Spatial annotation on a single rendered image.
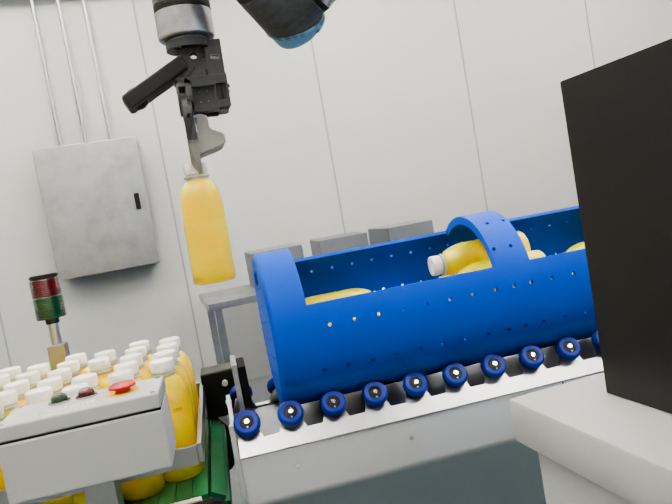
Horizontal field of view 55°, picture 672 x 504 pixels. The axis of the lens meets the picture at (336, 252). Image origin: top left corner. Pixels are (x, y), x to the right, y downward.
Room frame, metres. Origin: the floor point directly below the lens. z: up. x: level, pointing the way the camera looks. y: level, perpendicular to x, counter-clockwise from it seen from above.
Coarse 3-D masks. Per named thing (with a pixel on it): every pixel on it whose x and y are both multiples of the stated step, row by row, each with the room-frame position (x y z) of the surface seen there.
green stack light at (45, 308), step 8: (56, 296) 1.44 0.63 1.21; (40, 304) 1.42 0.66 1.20; (48, 304) 1.42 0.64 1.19; (56, 304) 1.43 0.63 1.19; (64, 304) 1.46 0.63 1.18; (40, 312) 1.42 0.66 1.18; (48, 312) 1.42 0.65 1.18; (56, 312) 1.43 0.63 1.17; (64, 312) 1.45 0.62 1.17; (40, 320) 1.42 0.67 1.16
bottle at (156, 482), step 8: (136, 480) 0.98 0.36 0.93; (144, 480) 0.98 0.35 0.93; (152, 480) 0.99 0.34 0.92; (160, 480) 1.00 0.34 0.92; (128, 488) 0.98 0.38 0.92; (136, 488) 0.98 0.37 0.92; (144, 488) 0.98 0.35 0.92; (152, 488) 0.98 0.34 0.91; (160, 488) 1.00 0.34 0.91; (128, 496) 0.98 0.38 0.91; (136, 496) 0.98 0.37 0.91; (144, 496) 0.98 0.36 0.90
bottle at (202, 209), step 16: (192, 176) 1.05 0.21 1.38; (208, 176) 1.07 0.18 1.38; (192, 192) 1.04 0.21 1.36; (208, 192) 1.04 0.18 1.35; (192, 208) 1.03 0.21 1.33; (208, 208) 1.04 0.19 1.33; (192, 224) 1.04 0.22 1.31; (208, 224) 1.03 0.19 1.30; (224, 224) 1.05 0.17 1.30; (192, 240) 1.04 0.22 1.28; (208, 240) 1.03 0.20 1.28; (224, 240) 1.05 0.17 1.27; (192, 256) 1.04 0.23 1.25; (208, 256) 1.03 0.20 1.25; (224, 256) 1.04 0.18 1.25; (192, 272) 1.05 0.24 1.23; (208, 272) 1.03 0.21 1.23; (224, 272) 1.04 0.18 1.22
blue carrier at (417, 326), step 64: (256, 256) 1.16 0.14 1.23; (320, 256) 1.29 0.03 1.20; (384, 256) 1.33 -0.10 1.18; (512, 256) 1.14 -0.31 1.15; (576, 256) 1.15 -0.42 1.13; (320, 320) 1.06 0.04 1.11; (384, 320) 1.08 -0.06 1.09; (448, 320) 1.10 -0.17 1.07; (512, 320) 1.13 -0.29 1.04; (576, 320) 1.16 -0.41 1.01; (320, 384) 1.09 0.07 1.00; (384, 384) 1.16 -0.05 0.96
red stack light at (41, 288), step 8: (40, 280) 1.42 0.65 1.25; (48, 280) 1.43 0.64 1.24; (56, 280) 1.45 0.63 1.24; (32, 288) 1.43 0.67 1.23; (40, 288) 1.42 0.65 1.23; (48, 288) 1.43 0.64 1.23; (56, 288) 1.44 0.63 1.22; (32, 296) 1.43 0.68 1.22; (40, 296) 1.42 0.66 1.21; (48, 296) 1.43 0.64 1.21
